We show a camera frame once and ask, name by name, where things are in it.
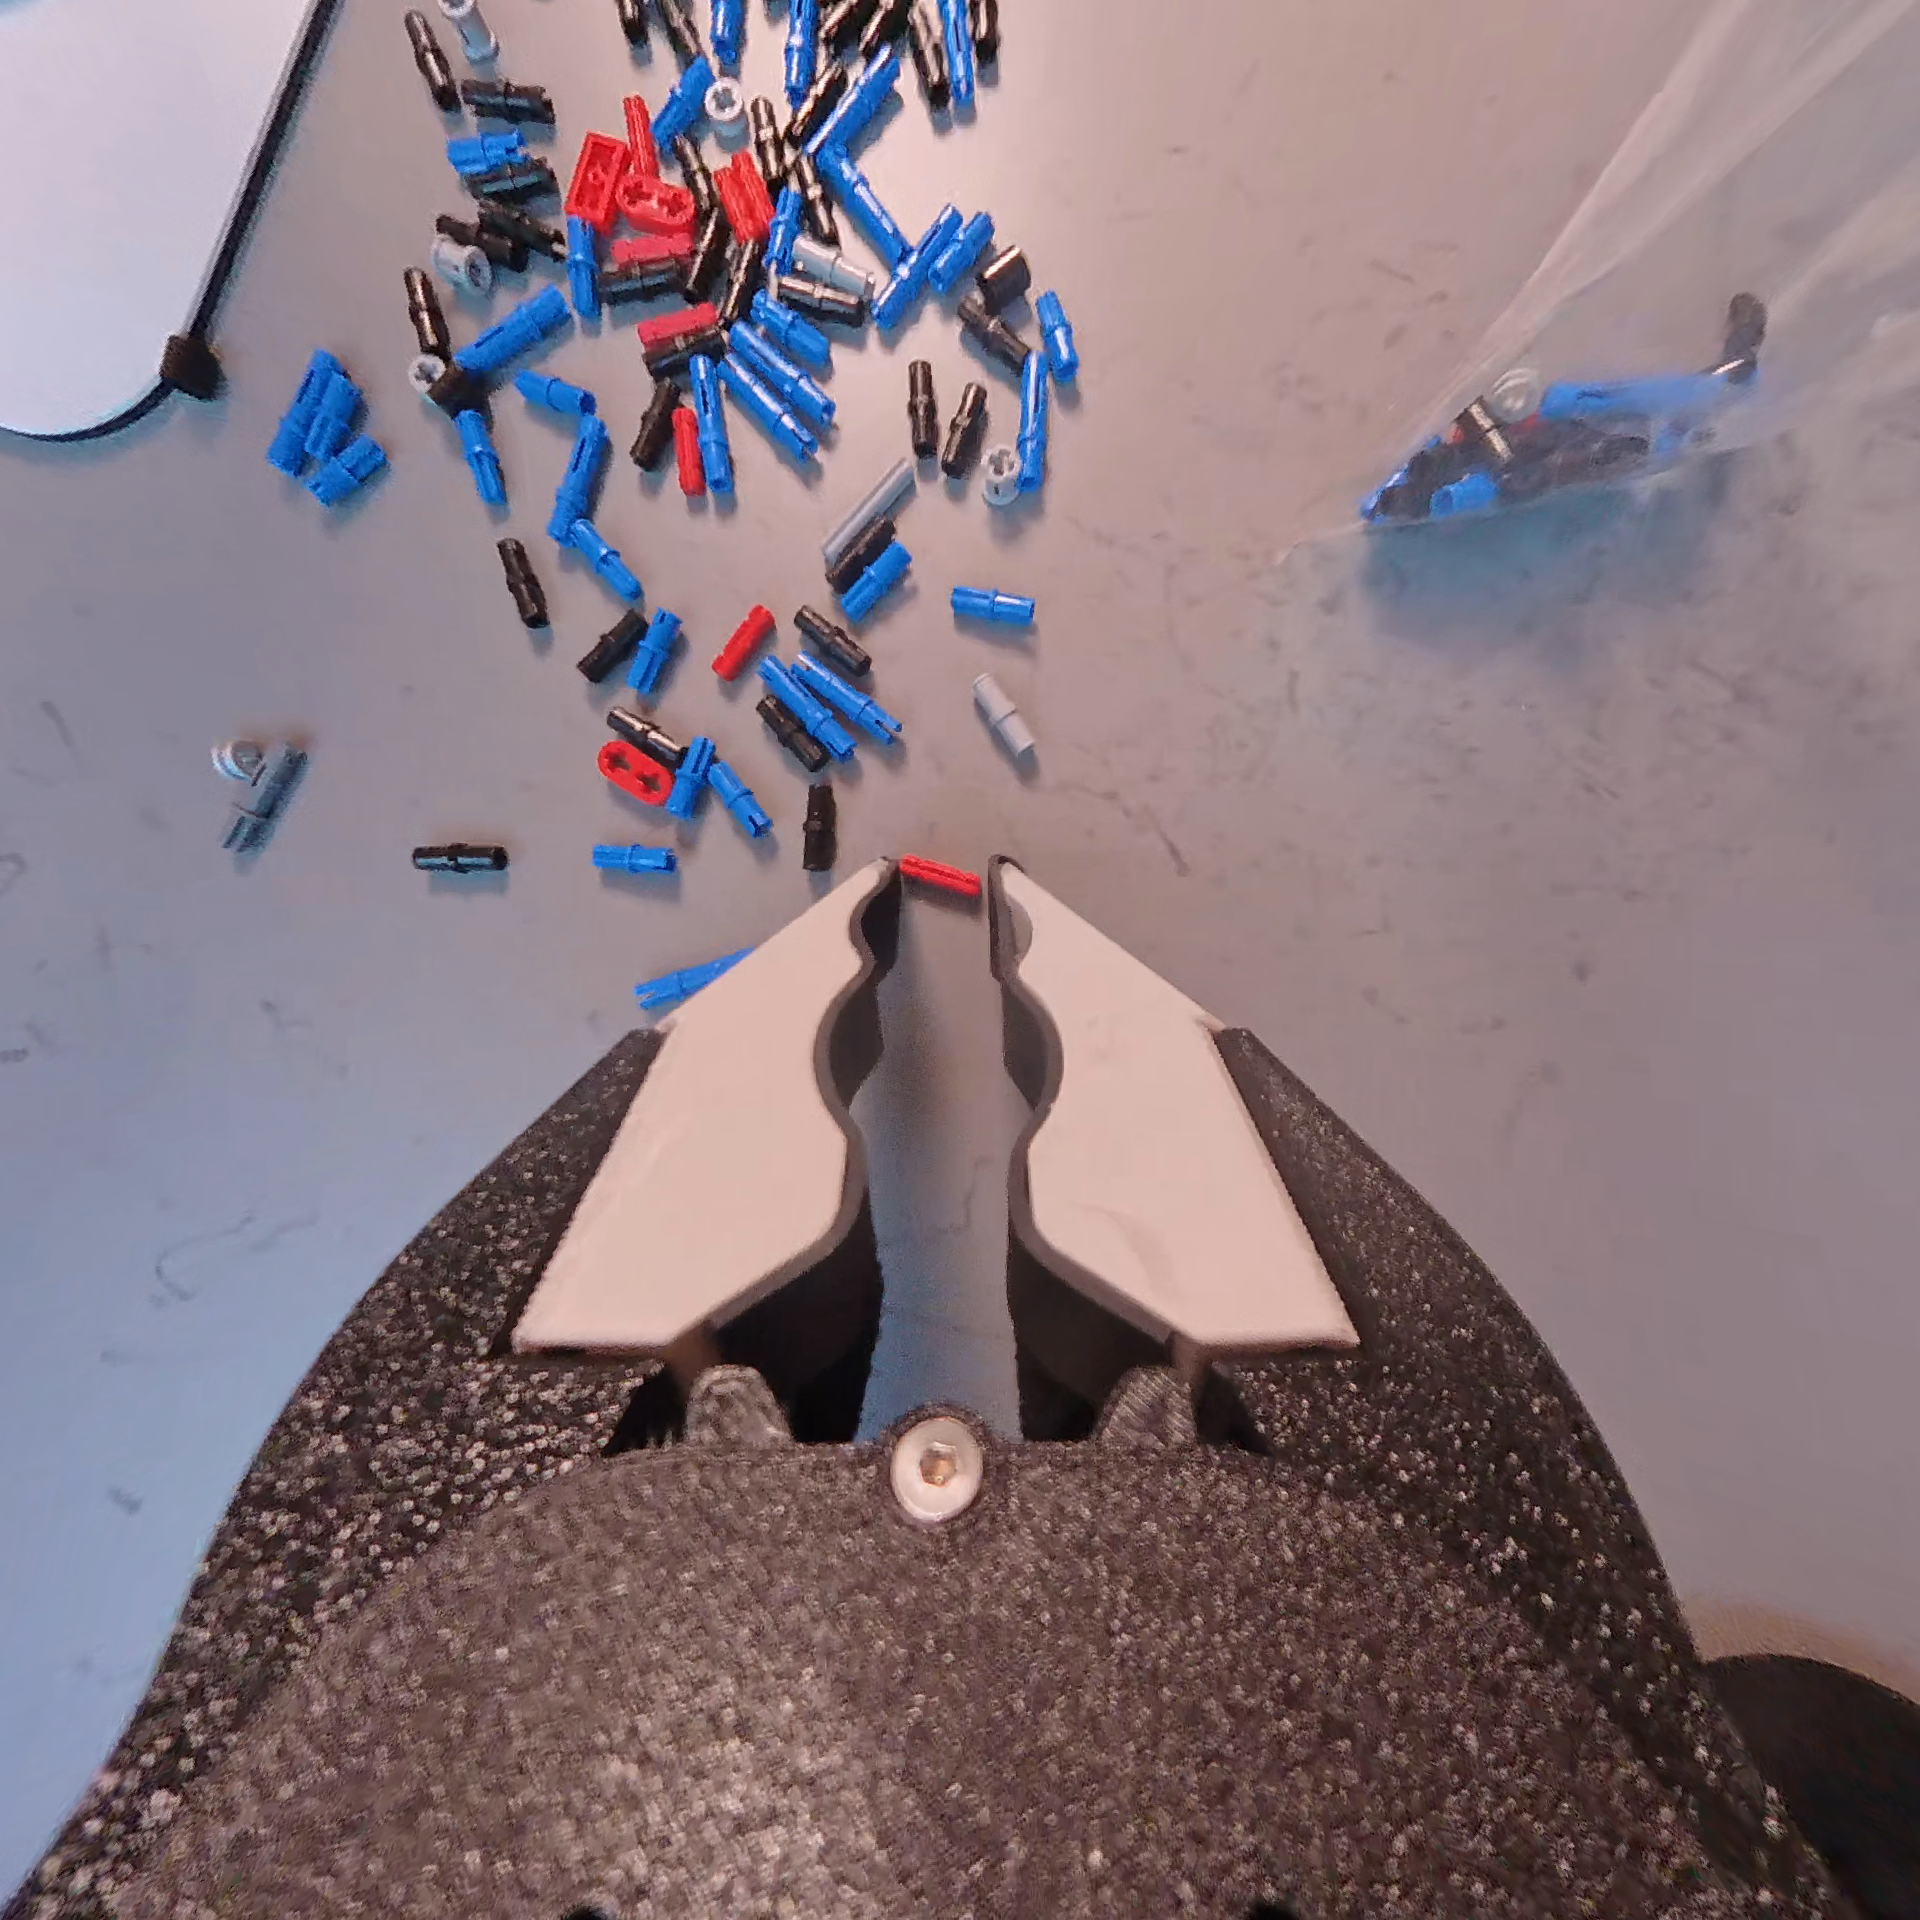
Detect clear plastic bag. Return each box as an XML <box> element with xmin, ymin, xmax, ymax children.
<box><xmin>1290</xmin><ymin>0</ymin><xmax>1920</xmax><ymax>555</ymax></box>

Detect grey toy connector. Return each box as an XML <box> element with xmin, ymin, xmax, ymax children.
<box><xmin>211</xmin><ymin>729</ymin><xmax>309</xmax><ymax>852</ymax></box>

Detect small cluster of toy pins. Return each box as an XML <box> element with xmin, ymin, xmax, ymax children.
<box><xmin>1357</xmin><ymin>292</ymin><xmax>1772</xmax><ymax>533</ymax></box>

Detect large pile of toy pins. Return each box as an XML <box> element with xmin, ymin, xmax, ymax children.
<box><xmin>265</xmin><ymin>0</ymin><xmax>1082</xmax><ymax>1017</ymax></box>

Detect grey desk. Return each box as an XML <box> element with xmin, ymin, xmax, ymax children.
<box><xmin>0</xmin><ymin>0</ymin><xmax>1920</xmax><ymax>1802</ymax></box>

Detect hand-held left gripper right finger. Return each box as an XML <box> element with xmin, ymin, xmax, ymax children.
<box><xmin>987</xmin><ymin>858</ymin><xmax>1365</xmax><ymax>1361</ymax></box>

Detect black padded armrest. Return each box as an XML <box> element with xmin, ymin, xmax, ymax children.
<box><xmin>1697</xmin><ymin>1657</ymin><xmax>1920</xmax><ymax>1920</ymax></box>

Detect white desk lamp stand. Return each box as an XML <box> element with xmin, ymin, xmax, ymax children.
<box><xmin>0</xmin><ymin>0</ymin><xmax>333</xmax><ymax>442</ymax></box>

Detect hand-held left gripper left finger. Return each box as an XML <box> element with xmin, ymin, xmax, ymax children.
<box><xmin>510</xmin><ymin>856</ymin><xmax>905</xmax><ymax>1370</ymax></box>

